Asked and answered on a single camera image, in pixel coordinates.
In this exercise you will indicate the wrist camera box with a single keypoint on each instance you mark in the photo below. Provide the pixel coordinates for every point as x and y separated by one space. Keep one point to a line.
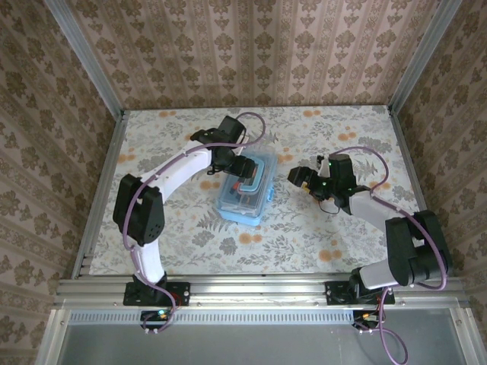
243 138
324 167

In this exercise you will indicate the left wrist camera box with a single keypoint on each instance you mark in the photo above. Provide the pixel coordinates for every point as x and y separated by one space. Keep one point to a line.
243 138

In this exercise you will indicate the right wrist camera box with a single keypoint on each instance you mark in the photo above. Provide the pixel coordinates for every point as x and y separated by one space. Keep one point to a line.
324 167

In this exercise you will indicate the aluminium frame post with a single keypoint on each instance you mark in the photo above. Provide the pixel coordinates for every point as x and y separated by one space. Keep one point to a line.
84 57
422 57

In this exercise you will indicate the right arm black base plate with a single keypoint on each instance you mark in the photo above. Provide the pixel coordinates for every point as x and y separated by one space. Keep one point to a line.
333 296

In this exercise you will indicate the aluminium mounting rail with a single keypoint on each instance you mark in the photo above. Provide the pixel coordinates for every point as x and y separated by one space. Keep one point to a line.
258 291

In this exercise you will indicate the grey metal panel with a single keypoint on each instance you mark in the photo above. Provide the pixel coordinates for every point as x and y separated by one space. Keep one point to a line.
247 346

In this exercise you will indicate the aluminium table side rail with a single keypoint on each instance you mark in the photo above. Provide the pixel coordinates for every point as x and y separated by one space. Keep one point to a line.
102 190
411 171

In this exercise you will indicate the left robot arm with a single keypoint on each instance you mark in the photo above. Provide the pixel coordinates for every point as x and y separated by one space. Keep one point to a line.
141 213

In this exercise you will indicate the transparent blue tool box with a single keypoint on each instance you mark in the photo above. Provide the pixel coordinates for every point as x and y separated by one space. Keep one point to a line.
243 216

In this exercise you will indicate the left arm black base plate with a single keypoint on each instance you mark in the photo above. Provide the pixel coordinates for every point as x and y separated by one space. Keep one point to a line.
182 294

